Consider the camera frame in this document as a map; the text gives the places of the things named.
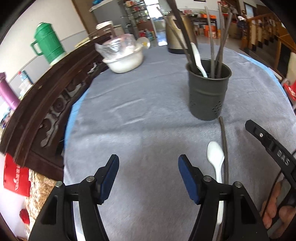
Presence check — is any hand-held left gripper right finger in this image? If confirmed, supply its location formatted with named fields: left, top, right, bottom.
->
left=178, top=154, right=270, bottom=241

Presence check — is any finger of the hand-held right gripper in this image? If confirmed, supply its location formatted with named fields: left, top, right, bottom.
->
left=245, top=119, right=296, bottom=186

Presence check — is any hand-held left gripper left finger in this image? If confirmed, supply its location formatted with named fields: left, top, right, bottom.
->
left=28, top=154, right=120, bottom=241

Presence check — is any white plastic spoon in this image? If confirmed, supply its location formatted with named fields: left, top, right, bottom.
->
left=190, top=42, right=208, bottom=78
left=206, top=141, right=225, bottom=225

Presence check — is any grey chopstick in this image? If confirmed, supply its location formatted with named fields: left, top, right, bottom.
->
left=215, top=11, right=233, bottom=78
left=205, top=6, right=214, bottom=78
left=156, top=6, right=193, bottom=64
left=218, top=116, right=230, bottom=186

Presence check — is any dark grey utensil holder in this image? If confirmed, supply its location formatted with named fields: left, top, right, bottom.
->
left=186, top=58, right=232, bottom=121

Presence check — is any dark chopstick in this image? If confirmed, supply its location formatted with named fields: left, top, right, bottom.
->
left=167, top=0, right=198, bottom=70

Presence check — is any person's right hand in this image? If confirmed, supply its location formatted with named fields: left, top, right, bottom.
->
left=260, top=179, right=296, bottom=230

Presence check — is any red plastic chair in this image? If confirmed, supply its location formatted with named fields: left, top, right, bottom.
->
left=281, top=79, right=296, bottom=101

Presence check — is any grey fleece cloth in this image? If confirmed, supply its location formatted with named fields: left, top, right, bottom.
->
left=63, top=43, right=296, bottom=241

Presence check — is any brown patterned cushion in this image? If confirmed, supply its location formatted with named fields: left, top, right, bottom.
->
left=23, top=169, right=64, bottom=239

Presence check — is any blue cloth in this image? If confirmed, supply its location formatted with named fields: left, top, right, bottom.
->
left=63, top=51, right=282, bottom=149

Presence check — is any red paper bag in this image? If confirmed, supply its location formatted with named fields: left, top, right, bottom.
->
left=3, top=153, right=31, bottom=197

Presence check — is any small red object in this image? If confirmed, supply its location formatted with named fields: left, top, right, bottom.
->
left=19, top=209, right=30, bottom=225

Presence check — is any dark carved wooden bench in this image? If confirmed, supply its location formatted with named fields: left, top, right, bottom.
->
left=0, top=32, right=114, bottom=181

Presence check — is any white bowl with plastic wrap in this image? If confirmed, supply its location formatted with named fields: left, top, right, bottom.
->
left=95, top=34, right=144, bottom=74

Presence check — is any wooden staircase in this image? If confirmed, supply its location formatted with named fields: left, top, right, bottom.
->
left=239, top=13, right=296, bottom=77

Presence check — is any orange box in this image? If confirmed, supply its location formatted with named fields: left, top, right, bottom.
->
left=205, top=25, right=217, bottom=38

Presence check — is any blue bottle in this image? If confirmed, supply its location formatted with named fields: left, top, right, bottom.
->
left=18, top=70, right=34, bottom=86

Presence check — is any purple bottle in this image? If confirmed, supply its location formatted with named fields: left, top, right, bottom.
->
left=0, top=72, right=20, bottom=112

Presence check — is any gold electric kettle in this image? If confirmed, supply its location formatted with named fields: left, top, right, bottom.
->
left=165, top=14, right=198, bottom=55

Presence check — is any white round lid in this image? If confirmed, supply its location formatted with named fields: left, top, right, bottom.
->
left=136, top=36, right=151, bottom=49

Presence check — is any green thermos jug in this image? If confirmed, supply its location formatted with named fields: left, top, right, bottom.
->
left=31, top=22, right=67, bottom=66

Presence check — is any grey refrigerator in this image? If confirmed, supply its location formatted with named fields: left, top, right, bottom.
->
left=89, top=0, right=126, bottom=26

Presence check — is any glass display shelf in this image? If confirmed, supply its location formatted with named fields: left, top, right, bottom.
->
left=125, top=0, right=146, bottom=24

